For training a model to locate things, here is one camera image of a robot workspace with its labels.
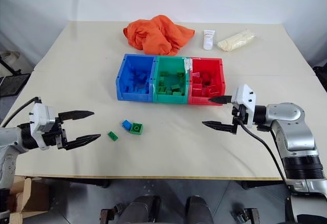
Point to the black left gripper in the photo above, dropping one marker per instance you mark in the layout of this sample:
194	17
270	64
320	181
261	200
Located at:
60	137

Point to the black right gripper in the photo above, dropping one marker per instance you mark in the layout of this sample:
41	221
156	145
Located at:
241	116

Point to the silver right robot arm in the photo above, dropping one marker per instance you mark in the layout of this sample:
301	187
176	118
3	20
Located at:
293	121

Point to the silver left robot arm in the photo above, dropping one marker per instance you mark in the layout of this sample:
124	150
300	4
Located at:
7	142

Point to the red block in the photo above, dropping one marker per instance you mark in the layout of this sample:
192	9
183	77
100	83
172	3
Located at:
196	80
212	89
197	91

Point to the red plastic bin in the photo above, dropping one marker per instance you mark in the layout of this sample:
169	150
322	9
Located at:
221	80

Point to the small green block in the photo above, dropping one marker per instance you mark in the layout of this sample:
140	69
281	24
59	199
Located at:
113	135

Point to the small blue block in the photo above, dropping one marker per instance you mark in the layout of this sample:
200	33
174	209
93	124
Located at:
126	124

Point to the large green square block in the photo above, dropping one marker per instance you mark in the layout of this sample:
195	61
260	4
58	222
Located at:
136	128

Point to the blue plastic bin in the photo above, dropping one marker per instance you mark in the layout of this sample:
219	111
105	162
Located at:
127	80

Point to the green plastic bin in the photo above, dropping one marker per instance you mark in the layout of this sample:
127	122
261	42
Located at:
156	93

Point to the clear bag of cream contents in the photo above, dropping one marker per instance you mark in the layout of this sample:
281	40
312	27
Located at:
236	41

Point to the white cosmetic tube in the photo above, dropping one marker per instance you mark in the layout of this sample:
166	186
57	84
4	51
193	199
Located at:
208	40

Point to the black equipment stand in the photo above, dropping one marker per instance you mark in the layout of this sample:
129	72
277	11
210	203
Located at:
12	80

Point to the brown cardboard box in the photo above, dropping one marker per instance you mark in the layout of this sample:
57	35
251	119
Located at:
30	196

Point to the dark rounded shape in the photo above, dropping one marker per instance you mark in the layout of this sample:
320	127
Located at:
199	208
140	208

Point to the crumpled orange cloth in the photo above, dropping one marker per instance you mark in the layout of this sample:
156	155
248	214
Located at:
158	33

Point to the black caster wheel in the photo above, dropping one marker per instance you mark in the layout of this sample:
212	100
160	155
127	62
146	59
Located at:
245	216

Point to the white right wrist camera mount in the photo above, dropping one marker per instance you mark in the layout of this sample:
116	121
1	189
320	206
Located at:
245	96

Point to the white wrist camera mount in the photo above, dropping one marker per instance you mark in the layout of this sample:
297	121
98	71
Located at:
245	96
42	116

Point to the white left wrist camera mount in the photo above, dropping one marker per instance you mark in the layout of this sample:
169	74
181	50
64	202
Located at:
42	116

